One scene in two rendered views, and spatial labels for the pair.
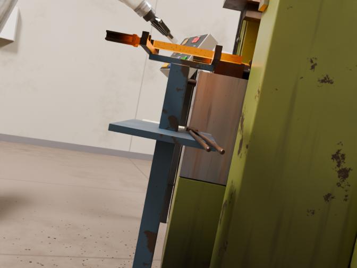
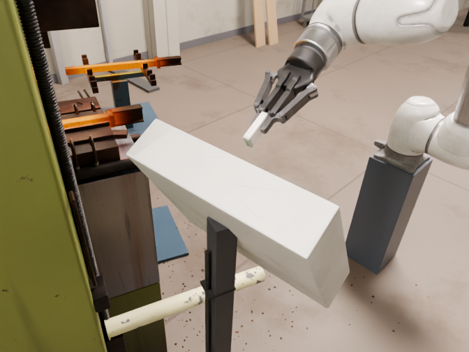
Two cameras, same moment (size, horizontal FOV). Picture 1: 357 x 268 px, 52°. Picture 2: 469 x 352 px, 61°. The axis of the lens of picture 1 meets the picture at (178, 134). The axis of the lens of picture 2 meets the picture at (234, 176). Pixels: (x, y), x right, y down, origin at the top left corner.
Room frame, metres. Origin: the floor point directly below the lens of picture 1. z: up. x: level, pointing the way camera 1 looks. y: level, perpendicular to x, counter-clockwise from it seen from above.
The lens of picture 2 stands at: (2.73, -0.21, 1.51)
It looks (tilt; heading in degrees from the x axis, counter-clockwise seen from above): 36 degrees down; 153
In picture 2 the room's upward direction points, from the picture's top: 3 degrees clockwise
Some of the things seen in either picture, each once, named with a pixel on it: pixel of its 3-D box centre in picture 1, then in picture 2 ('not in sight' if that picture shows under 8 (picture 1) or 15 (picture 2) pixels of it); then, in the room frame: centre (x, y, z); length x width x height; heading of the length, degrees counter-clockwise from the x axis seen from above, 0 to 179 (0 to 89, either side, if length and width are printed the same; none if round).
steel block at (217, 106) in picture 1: (247, 133); (46, 217); (1.69, -0.31, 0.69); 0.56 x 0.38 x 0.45; 90
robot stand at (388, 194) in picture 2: not in sight; (383, 209); (1.75, 1.09, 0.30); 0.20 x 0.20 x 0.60; 20
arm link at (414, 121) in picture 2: not in sight; (415, 124); (1.76, 1.09, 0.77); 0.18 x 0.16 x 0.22; 17
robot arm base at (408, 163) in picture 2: not in sight; (398, 150); (1.73, 1.08, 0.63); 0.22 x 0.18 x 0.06; 20
